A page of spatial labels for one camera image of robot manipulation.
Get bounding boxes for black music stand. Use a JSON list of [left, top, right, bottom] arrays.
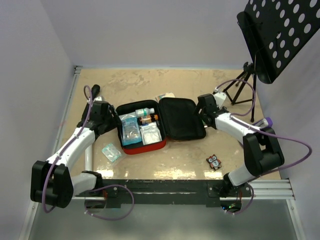
[[237, 0, 320, 120]]

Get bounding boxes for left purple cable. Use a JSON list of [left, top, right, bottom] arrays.
[[42, 85, 135, 221]]

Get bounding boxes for bag with beige gloves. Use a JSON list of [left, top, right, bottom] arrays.
[[155, 92, 175, 102]]

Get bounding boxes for black microphone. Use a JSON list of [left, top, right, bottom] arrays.
[[91, 84, 101, 98]]

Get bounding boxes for purple box device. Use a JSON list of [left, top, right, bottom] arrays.
[[252, 117, 273, 129]]

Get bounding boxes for white medicine bottle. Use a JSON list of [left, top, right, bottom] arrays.
[[135, 108, 155, 117]]

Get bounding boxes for white gauze pad packet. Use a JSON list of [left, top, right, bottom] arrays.
[[140, 122, 162, 145]]

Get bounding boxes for blue mask package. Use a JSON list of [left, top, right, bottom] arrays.
[[119, 113, 142, 146]]

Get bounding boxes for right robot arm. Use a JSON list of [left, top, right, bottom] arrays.
[[194, 93, 285, 197]]

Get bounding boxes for aluminium rail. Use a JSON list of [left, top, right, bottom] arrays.
[[49, 65, 83, 157], [31, 178, 297, 201]]

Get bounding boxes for amber bottle orange cap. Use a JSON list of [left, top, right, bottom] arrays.
[[138, 114, 159, 125]]

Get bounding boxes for aluminium front rail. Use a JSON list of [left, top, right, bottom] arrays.
[[31, 178, 297, 201]]

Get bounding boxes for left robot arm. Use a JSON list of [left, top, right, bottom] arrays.
[[30, 96, 121, 208]]

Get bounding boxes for red medicine kit case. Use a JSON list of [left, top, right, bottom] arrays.
[[116, 97, 206, 155]]

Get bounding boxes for brown owl toy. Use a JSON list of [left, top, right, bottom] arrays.
[[206, 154, 222, 171]]

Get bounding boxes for aluminium left rail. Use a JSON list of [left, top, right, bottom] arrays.
[[49, 65, 83, 157]]

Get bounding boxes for bandage plasters bag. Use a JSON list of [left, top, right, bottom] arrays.
[[101, 143, 123, 163]]

